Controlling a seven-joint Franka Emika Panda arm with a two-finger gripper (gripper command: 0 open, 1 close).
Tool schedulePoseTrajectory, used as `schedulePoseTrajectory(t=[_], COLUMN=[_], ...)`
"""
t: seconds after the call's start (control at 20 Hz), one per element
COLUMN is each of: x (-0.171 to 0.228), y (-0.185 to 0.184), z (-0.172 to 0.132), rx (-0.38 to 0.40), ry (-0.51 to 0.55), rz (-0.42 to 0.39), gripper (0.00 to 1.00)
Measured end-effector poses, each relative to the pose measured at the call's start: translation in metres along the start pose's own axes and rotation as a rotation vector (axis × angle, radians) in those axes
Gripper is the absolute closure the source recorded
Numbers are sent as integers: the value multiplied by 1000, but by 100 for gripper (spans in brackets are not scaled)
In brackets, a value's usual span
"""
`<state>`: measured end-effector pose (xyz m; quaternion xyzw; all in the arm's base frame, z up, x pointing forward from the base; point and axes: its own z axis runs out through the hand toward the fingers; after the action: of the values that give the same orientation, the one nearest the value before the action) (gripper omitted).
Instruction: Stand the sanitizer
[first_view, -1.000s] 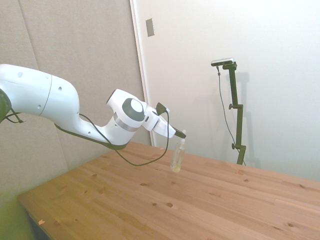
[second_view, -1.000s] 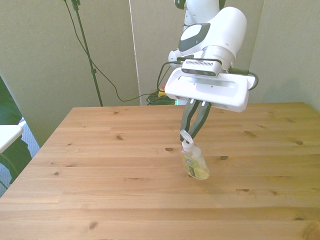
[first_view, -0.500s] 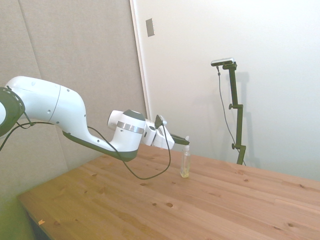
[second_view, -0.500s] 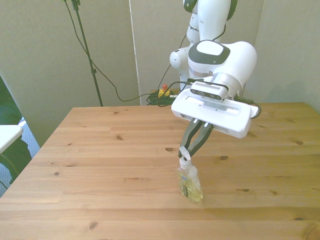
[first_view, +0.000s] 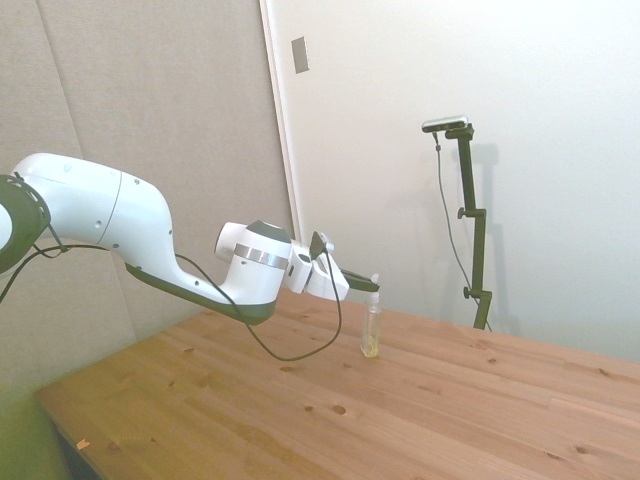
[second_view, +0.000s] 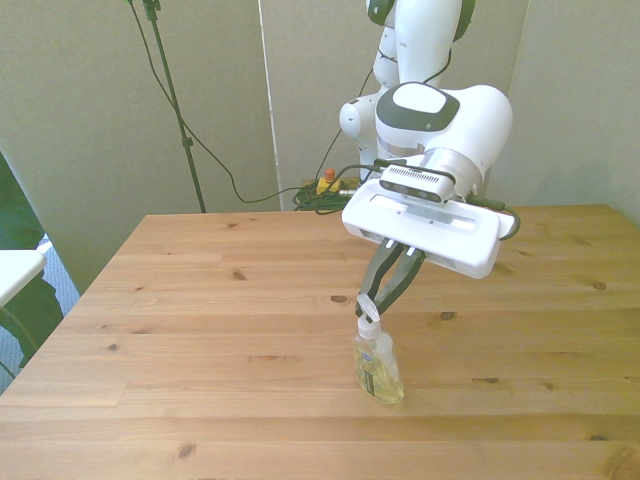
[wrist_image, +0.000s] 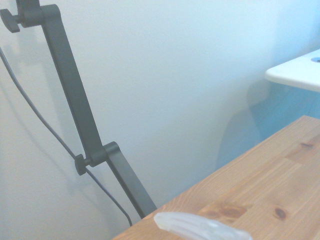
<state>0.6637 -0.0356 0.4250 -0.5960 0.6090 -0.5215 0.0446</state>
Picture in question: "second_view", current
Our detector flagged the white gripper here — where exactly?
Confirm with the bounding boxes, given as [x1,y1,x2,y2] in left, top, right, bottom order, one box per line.
[341,177,505,319]

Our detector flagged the clear yellow sanitizer bottle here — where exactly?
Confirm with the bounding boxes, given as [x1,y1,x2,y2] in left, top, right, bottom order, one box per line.
[352,293,405,405]

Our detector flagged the yellow emergency stop box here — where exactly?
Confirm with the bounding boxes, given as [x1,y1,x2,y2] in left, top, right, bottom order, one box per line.
[315,168,359,197]

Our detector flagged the white panel joint strip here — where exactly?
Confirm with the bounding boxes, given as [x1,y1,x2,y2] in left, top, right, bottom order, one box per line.
[257,0,284,211]

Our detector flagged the white side table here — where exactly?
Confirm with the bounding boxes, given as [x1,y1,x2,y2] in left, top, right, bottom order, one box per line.
[0,249,48,306]

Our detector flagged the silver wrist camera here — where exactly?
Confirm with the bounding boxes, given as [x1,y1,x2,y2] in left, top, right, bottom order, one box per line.
[378,164,455,205]

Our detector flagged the coiled green cables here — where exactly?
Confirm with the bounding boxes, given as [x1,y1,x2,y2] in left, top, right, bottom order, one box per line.
[291,184,361,215]

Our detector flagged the long black stand cable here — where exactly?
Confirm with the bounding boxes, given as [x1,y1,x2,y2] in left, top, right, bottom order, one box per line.
[127,0,321,205]

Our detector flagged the black pole camera stand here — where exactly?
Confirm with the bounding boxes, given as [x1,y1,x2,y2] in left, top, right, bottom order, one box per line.
[122,0,208,214]

